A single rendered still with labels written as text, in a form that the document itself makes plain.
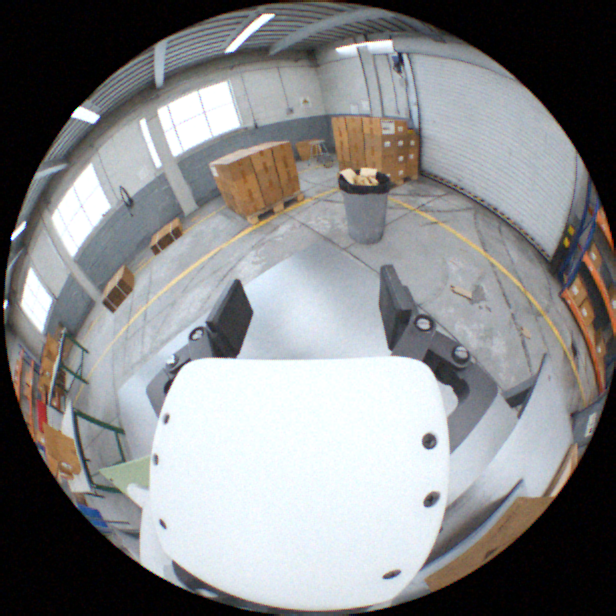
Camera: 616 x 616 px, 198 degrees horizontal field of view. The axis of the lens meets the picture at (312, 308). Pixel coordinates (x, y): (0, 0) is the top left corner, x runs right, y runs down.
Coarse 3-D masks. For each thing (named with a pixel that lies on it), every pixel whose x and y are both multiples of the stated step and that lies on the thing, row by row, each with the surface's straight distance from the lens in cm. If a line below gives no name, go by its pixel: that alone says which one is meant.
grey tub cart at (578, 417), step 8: (608, 384) 269; (608, 392) 264; (600, 400) 271; (584, 408) 278; (592, 408) 275; (600, 408) 267; (576, 416) 285; (584, 416) 278; (592, 416) 271; (600, 416) 265; (576, 424) 282; (584, 424) 275; (592, 424) 268; (576, 432) 279; (584, 432) 271; (592, 432) 265; (576, 440) 275; (584, 440) 269; (584, 448) 268
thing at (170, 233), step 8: (168, 224) 413; (176, 224) 378; (160, 232) 408; (168, 232) 368; (176, 232) 367; (152, 240) 405; (160, 240) 371; (168, 240) 372; (152, 248) 378; (160, 248) 378
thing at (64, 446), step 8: (48, 432) 198; (56, 432) 202; (48, 440) 195; (56, 440) 199; (64, 440) 202; (72, 440) 205; (48, 448) 192; (56, 448) 196; (64, 448) 199; (72, 448) 202; (56, 456) 193; (64, 456) 196; (72, 456) 199; (64, 464) 203; (72, 464) 196; (72, 472) 224
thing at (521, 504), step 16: (512, 512) 64; (528, 512) 61; (496, 528) 64; (512, 528) 61; (480, 544) 63; (496, 544) 61; (464, 560) 63; (480, 560) 60; (432, 576) 66; (448, 576) 63
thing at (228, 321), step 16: (224, 288) 13; (240, 288) 13; (224, 304) 11; (240, 304) 13; (208, 320) 11; (224, 320) 11; (240, 320) 13; (224, 336) 11; (240, 336) 13; (176, 352) 12; (224, 352) 11; (176, 368) 11
